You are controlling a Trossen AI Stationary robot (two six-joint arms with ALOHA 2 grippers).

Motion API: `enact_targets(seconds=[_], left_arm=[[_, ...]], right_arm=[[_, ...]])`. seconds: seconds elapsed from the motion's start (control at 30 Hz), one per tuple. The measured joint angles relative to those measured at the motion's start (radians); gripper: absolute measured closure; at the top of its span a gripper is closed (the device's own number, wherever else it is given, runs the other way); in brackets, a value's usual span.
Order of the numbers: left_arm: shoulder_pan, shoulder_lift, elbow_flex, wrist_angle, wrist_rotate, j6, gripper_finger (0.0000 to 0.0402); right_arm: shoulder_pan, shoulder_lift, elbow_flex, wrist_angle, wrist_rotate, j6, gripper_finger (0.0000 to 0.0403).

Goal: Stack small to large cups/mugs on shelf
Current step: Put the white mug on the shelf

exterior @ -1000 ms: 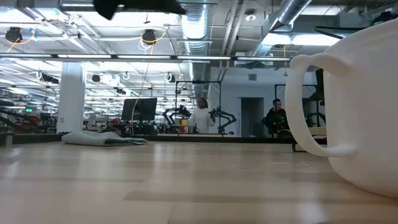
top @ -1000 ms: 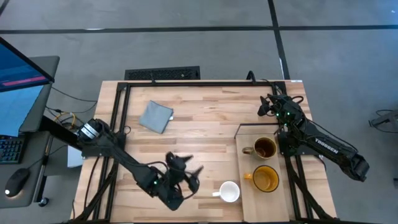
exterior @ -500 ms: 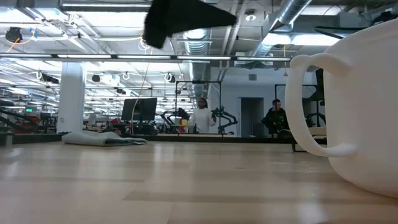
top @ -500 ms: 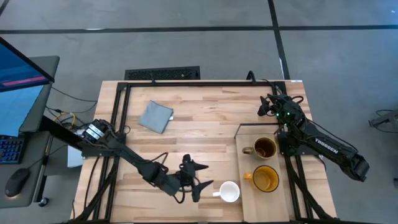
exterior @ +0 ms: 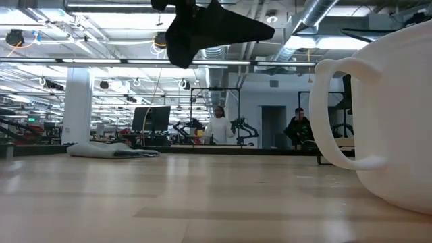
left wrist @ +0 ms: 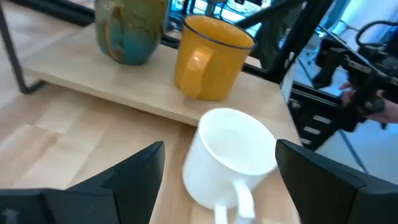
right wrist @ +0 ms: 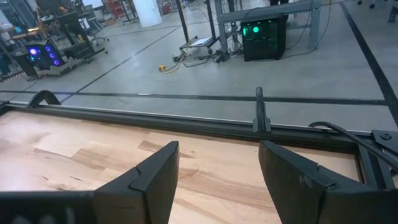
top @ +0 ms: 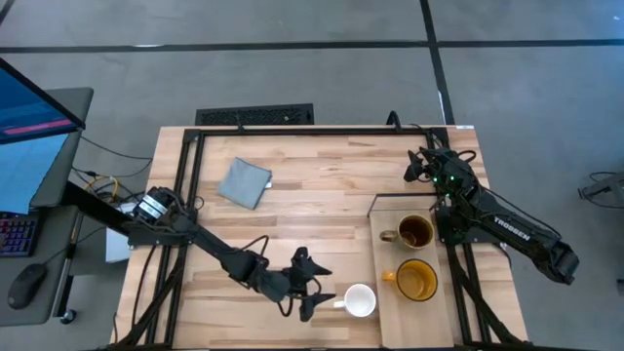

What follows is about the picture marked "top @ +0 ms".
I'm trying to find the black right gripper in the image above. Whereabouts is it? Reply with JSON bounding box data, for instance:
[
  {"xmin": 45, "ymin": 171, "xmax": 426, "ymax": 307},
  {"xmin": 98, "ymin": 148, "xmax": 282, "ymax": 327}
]
[{"xmin": 403, "ymin": 147, "xmax": 475, "ymax": 192}]

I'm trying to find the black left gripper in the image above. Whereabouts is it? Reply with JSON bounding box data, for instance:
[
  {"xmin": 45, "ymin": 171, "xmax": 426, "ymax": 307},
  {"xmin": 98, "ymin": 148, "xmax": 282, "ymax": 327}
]
[{"xmin": 253, "ymin": 247, "xmax": 337, "ymax": 323}]

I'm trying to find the white mug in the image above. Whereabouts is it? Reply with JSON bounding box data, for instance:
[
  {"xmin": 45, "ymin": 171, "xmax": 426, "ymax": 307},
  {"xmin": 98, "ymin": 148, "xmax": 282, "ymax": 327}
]
[{"xmin": 332, "ymin": 283, "xmax": 377, "ymax": 319}]

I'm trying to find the blue green glazed mug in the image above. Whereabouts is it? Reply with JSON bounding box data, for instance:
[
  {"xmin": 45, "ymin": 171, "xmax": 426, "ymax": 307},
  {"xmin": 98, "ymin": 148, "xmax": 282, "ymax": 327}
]
[{"xmin": 378, "ymin": 213, "xmax": 435, "ymax": 251}]

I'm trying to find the mustard yellow mug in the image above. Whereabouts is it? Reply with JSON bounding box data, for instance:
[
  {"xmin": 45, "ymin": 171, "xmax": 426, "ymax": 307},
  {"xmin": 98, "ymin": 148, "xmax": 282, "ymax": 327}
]
[{"xmin": 381, "ymin": 257, "xmax": 439, "ymax": 302}]

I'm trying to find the grey folded cloth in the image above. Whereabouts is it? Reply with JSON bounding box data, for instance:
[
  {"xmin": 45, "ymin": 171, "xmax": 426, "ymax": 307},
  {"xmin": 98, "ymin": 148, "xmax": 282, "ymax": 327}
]
[{"xmin": 216, "ymin": 156, "xmax": 273, "ymax": 211}]

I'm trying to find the white box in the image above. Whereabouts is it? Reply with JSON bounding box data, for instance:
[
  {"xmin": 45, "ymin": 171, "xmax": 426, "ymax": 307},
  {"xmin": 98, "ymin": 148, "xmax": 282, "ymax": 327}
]
[{"xmin": 105, "ymin": 202, "xmax": 133, "ymax": 264}]

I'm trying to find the black support beam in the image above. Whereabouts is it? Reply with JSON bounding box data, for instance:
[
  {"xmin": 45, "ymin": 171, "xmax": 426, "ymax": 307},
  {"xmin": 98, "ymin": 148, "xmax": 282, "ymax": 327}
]
[{"xmin": 62, "ymin": 182, "xmax": 142, "ymax": 235}]

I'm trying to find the grey side desk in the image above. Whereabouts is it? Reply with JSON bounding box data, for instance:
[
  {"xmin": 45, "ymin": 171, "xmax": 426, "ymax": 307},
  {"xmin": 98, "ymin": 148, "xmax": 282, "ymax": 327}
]
[{"xmin": 0, "ymin": 87, "xmax": 95, "ymax": 328}]

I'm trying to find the black computer mouse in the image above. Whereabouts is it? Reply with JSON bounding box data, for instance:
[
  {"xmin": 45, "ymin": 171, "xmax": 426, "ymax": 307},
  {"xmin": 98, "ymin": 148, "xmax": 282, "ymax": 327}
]
[{"xmin": 7, "ymin": 262, "xmax": 49, "ymax": 311}]

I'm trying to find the backlit keyboard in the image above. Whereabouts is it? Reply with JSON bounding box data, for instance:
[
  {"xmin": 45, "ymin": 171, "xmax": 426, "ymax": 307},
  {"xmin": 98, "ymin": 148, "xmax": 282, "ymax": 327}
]
[{"xmin": 0, "ymin": 210, "xmax": 40, "ymax": 258}]

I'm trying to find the computer monitor blue screen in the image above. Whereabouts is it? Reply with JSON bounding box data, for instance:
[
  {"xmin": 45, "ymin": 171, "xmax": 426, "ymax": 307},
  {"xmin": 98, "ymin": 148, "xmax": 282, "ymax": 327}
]
[{"xmin": 0, "ymin": 57, "xmax": 87, "ymax": 215}]

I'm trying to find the wooden shelf black wire frame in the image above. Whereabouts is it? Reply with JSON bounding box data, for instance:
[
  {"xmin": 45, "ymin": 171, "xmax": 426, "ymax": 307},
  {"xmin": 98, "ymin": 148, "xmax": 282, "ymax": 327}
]
[{"xmin": 366, "ymin": 193, "xmax": 455, "ymax": 350}]

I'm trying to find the yellow cable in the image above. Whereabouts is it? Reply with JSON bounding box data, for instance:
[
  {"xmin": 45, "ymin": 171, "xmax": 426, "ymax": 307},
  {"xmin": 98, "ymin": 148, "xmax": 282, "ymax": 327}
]
[{"xmin": 85, "ymin": 175, "xmax": 121, "ymax": 204}]

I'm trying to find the thin black floor cable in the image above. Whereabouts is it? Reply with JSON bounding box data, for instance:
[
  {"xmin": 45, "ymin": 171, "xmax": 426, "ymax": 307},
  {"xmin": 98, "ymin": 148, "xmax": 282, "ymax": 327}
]
[{"xmin": 80, "ymin": 136, "xmax": 153, "ymax": 179}]

